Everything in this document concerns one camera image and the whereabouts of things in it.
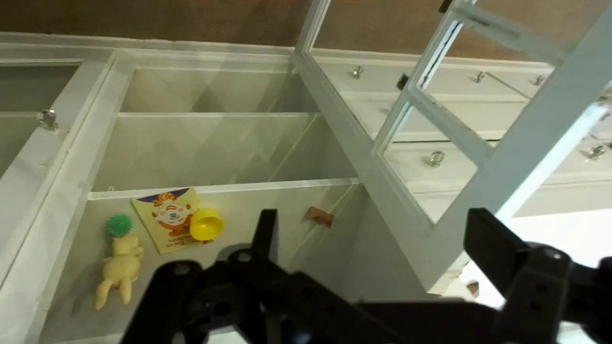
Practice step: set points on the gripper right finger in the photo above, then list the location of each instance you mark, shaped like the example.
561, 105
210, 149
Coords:
535, 286

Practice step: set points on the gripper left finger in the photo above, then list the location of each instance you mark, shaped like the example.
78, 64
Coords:
178, 291

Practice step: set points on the yellow bowl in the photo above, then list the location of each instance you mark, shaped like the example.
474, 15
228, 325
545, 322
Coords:
205, 224

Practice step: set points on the white glass cabinet door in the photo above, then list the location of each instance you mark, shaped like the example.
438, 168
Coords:
521, 157
33, 162

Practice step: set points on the white cabinet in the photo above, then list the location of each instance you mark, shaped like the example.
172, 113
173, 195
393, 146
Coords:
205, 143

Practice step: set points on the pale yellow toy animal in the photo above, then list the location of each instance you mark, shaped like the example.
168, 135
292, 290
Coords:
122, 270

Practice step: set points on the clown print card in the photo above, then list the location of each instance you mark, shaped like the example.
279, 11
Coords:
165, 224

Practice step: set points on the green spiky ball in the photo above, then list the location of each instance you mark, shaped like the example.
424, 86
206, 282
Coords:
118, 225

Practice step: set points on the white drawer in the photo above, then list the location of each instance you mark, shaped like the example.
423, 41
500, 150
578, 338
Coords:
459, 82
411, 165
377, 79
581, 165

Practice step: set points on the silver drawer knob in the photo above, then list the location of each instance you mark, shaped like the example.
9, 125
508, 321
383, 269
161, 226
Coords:
479, 76
357, 72
436, 158
596, 152
539, 80

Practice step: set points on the small brown tag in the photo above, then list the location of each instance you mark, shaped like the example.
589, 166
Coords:
319, 217

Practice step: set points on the silver door knob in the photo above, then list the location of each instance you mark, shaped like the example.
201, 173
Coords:
48, 118

